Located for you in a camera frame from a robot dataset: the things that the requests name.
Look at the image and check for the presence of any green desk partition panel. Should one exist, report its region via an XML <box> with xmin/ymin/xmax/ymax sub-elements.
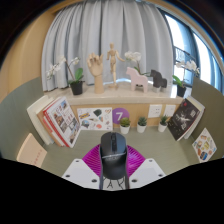
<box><xmin>0</xmin><ymin>77</ymin><xmax>46</xmax><ymax>159</ymax></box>
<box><xmin>189</xmin><ymin>77</ymin><xmax>224</xmax><ymax>158</ymax></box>

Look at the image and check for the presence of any small succulent in white pot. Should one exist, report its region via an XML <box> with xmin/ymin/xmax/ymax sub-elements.
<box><xmin>136</xmin><ymin>116</ymin><xmax>148</xmax><ymax>134</ymax></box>
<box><xmin>119</xmin><ymin>117</ymin><xmax>132</xmax><ymax>135</ymax></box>
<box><xmin>157</xmin><ymin>114</ymin><xmax>169</xmax><ymax>133</ymax></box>

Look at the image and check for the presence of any stack of pale books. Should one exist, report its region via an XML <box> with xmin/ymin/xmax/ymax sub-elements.
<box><xmin>26</xmin><ymin>94</ymin><xmax>64</xmax><ymax>148</ymax></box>

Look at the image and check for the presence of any wooden desk back shelf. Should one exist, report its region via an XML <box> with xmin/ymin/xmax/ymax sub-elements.
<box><xmin>46</xmin><ymin>81</ymin><xmax>188</xmax><ymax>129</ymax></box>

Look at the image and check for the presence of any window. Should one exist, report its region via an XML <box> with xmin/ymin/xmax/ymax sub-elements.
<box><xmin>159</xmin><ymin>9</ymin><xmax>223</xmax><ymax>91</ymax></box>

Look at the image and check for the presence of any red-edged photo magazine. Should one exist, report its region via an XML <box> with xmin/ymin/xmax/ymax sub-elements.
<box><xmin>42</xmin><ymin>96</ymin><xmax>82</xmax><ymax>149</ymax></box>

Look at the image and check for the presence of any white wall socket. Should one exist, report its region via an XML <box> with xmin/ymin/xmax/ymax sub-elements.
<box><xmin>147</xmin><ymin>104</ymin><xmax>163</xmax><ymax>119</ymax></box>
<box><xmin>164</xmin><ymin>104</ymin><xmax>177</xmax><ymax>118</ymax></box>

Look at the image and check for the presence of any wooden mannequin figure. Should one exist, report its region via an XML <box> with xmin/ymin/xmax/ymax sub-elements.
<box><xmin>106</xmin><ymin>42</ymin><xmax>126</xmax><ymax>89</ymax></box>

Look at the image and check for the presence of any white picture sticker card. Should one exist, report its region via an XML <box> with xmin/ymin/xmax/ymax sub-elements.
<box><xmin>76</xmin><ymin>106</ymin><xmax>114</xmax><ymax>131</ymax></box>

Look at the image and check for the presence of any pink wooden horse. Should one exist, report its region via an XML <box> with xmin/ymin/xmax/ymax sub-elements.
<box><xmin>125</xmin><ymin>66</ymin><xmax>149</xmax><ymax>94</ymax></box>

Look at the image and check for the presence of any black book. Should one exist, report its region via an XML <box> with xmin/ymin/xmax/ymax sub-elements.
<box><xmin>166</xmin><ymin>98</ymin><xmax>202</xmax><ymax>142</ymax></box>

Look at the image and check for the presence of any purple round number sign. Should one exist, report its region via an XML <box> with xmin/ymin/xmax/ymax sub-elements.
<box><xmin>111</xmin><ymin>107</ymin><xmax>131</xmax><ymax>125</ymax></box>

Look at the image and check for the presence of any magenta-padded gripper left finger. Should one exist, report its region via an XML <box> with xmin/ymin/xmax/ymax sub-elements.
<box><xmin>61</xmin><ymin>143</ymin><xmax>103</xmax><ymax>190</ymax></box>

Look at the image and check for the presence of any pale pink card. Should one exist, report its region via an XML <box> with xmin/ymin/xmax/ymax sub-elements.
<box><xmin>16</xmin><ymin>132</ymin><xmax>48</xmax><ymax>169</ymax></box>

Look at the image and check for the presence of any dark wooden horse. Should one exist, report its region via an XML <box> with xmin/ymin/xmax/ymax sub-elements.
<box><xmin>149</xmin><ymin>69</ymin><xmax>168</xmax><ymax>94</ymax></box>

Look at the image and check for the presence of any grey curtain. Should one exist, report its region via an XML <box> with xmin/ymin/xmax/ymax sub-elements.
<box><xmin>41</xmin><ymin>0</ymin><xmax>174</xmax><ymax>93</ymax></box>

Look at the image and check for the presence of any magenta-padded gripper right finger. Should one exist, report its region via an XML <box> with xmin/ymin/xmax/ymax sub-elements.
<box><xmin>125</xmin><ymin>144</ymin><xmax>167</xmax><ymax>190</ymax></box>

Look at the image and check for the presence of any black computer mouse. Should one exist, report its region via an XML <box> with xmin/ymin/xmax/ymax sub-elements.
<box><xmin>99</xmin><ymin>131</ymin><xmax>129</xmax><ymax>181</ymax></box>

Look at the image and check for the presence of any wooden hand model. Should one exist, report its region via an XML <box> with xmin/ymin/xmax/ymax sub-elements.
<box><xmin>86</xmin><ymin>52</ymin><xmax>105</xmax><ymax>95</ymax></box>

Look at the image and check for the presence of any colourful food sticker card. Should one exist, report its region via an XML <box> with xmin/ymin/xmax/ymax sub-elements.
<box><xmin>191</xmin><ymin>127</ymin><xmax>218</xmax><ymax>164</ymax></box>

